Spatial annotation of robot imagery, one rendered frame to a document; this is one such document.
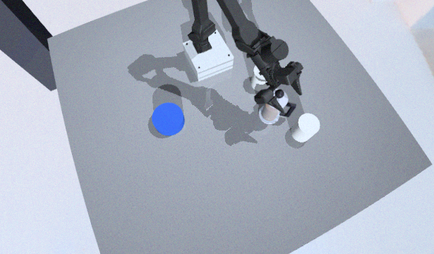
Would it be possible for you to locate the glass french press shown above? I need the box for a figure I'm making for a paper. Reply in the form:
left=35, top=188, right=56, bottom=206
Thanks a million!
left=259, top=89, right=296, bottom=124

